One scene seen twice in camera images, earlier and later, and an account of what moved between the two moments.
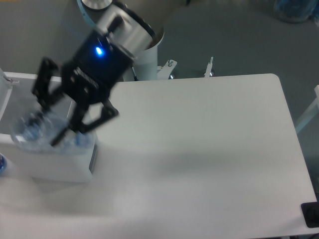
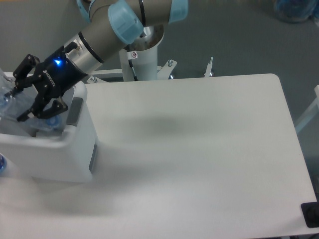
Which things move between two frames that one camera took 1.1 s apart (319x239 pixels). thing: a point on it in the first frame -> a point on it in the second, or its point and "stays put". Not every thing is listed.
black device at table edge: [310, 213] stays put
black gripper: [90, 72] -> [57, 75]
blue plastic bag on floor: [296, 11] stays put
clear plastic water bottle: [36, 131] -> [10, 108]
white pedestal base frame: [164, 70] stays put
